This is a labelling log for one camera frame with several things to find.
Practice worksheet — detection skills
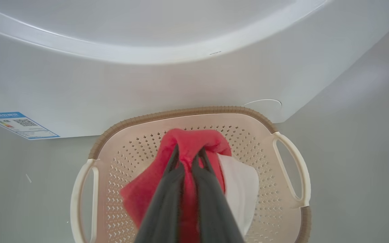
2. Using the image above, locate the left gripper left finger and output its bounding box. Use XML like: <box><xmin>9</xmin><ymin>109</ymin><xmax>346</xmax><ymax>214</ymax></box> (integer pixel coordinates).
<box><xmin>134</xmin><ymin>144</ymin><xmax>185</xmax><ymax>243</ymax></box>

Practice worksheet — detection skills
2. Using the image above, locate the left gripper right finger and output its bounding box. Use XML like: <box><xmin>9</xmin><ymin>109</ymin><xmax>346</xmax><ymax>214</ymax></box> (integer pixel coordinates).
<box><xmin>191</xmin><ymin>148</ymin><xmax>245</xmax><ymax>243</ymax></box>

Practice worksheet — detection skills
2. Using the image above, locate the red garment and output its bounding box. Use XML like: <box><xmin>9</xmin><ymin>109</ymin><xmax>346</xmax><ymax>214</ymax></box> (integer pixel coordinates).
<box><xmin>120</xmin><ymin>128</ymin><xmax>232</xmax><ymax>243</ymax></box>

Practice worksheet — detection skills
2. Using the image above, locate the white garment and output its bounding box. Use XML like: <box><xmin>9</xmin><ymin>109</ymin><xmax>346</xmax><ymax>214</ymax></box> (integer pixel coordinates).
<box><xmin>216</xmin><ymin>154</ymin><xmax>260</xmax><ymax>237</ymax></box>

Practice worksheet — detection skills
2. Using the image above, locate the cream laundry basket brown rim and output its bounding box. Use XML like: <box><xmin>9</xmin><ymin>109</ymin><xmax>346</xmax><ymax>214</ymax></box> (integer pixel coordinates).
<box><xmin>70</xmin><ymin>106</ymin><xmax>312</xmax><ymax>243</ymax></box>

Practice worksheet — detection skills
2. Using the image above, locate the white washing machine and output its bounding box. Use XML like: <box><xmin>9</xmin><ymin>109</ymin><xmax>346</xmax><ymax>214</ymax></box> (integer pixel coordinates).
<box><xmin>0</xmin><ymin>0</ymin><xmax>389</xmax><ymax>139</ymax></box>

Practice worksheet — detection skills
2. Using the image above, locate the round white filter cover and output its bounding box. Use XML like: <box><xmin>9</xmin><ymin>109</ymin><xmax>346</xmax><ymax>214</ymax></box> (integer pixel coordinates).
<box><xmin>243</xmin><ymin>99</ymin><xmax>283</xmax><ymax>118</ymax></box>

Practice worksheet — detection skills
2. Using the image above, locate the blue energy label sticker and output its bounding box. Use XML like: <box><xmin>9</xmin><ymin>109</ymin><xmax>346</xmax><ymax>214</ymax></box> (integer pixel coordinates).
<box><xmin>0</xmin><ymin>112</ymin><xmax>61</xmax><ymax>140</ymax></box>

